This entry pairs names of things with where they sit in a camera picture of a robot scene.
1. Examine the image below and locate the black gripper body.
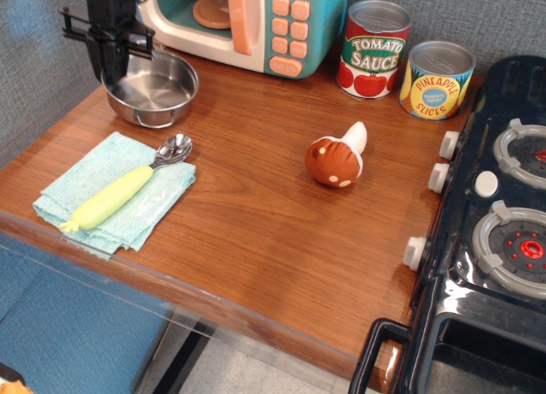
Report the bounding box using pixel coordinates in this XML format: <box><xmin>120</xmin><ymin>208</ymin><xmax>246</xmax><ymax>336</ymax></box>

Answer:
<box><xmin>61</xmin><ymin>0</ymin><xmax>154</xmax><ymax>59</ymax></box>

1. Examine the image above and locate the pineapple slices can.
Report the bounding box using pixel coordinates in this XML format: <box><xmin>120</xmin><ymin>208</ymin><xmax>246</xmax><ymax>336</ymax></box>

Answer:
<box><xmin>399</xmin><ymin>40</ymin><xmax>476</xmax><ymax>120</ymax></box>

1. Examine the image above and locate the white stove knob middle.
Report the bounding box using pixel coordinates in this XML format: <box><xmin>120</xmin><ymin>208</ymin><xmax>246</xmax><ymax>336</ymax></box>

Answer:
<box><xmin>427</xmin><ymin>163</ymin><xmax>450</xmax><ymax>194</ymax></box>

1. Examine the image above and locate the stainless steel pot bowl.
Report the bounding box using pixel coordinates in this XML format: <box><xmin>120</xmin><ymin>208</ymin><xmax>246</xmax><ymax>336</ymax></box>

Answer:
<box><xmin>102</xmin><ymin>51</ymin><xmax>200</xmax><ymax>129</ymax></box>

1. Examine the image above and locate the black toy stove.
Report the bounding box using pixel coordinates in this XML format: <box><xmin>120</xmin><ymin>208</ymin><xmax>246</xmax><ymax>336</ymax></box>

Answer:
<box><xmin>350</xmin><ymin>55</ymin><xmax>545</xmax><ymax>393</ymax></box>

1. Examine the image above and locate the brown plush mushroom toy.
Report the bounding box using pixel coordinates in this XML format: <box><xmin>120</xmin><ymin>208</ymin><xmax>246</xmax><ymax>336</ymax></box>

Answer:
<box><xmin>305</xmin><ymin>121</ymin><xmax>368</xmax><ymax>188</ymax></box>

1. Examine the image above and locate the teal toy microwave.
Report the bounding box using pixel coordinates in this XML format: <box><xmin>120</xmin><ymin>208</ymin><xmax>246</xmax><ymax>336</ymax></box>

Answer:
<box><xmin>138</xmin><ymin>0</ymin><xmax>347</xmax><ymax>79</ymax></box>

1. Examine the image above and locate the tomato sauce can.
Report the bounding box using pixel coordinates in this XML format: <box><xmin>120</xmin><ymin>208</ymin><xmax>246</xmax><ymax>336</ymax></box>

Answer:
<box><xmin>337</xmin><ymin>0</ymin><xmax>412</xmax><ymax>99</ymax></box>

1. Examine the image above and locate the white stove knob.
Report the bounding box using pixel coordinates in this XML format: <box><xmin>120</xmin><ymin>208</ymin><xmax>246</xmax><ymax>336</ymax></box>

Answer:
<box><xmin>439</xmin><ymin>130</ymin><xmax>460</xmax><ymax>161</ymax></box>
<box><xmin>403</xmin><ymin>237</ymin><xmax>427</xmax><ymax>271</ymax></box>
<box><xmin>427</xmin><ymin>163</ymin><xmax>450</xmax><ymax>194</ymax></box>

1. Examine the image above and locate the orange object bottom corner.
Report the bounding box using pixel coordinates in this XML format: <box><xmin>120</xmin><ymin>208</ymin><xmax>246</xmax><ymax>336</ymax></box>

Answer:
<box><xmin>0</xmin><ymin>380</ymin><xmax>33</xmax><ymax>394</ymax></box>

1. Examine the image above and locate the orange microwave turntable plate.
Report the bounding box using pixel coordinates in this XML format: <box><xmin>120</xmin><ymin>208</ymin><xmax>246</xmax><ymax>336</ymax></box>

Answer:
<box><xmin>193</xmin><ymin>0</ymin><xmax>231</xmax><ymax>30</ymax></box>

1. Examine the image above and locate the white stove knob upper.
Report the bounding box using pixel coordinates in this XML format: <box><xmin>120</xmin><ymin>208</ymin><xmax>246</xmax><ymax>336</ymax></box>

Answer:
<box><xmin>439</xmin><ymin>130</ymin><xmax>460</xmax><ymax>161</ymax></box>

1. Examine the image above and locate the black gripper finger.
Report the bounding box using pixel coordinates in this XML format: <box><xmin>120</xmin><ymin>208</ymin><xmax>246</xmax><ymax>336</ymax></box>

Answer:
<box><xmin>102</xmin><ymin>42</ymin><xmax>129</xmax><ymax>84</ymax></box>
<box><xmin>85</xmin><ymin>36</ymin><xmax>102</xmax><ymax>77</ymax></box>

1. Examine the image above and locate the light blue cloth napkin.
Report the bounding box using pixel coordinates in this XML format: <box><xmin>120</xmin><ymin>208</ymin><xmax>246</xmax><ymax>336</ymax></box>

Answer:
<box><xmin>33</xmin><ymin>132</ymin><xmax>196</xmax><ymax>260</ymax></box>

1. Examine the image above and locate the yellow-handled metal spoon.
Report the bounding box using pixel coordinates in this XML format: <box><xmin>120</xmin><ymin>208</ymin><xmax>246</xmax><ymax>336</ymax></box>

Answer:
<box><xmin>60</xmin><ymin>134</ymin><xmax>193</xmax><ymax>233</ymax></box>

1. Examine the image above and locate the white stove knob lower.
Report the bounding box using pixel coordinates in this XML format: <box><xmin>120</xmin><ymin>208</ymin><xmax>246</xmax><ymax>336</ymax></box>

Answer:
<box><xmin>403</xmin><ymin>237</ymin><xmax>427</xmax><ymax>271</ymax></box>

